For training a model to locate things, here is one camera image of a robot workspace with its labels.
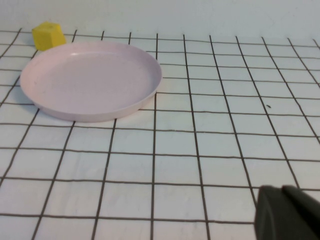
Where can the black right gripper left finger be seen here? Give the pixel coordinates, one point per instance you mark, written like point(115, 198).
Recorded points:
point(272, 217)

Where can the white black-grid table mat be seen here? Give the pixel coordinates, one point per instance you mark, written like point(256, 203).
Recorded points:
point(200, 150)

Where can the yellow foam cube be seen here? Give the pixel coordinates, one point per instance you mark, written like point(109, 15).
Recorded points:
point(47, 37)

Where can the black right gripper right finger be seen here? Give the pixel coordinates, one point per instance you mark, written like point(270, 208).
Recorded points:
point(308, 217)

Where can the pink round plate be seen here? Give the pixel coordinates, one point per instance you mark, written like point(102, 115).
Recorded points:
point(90, 82)

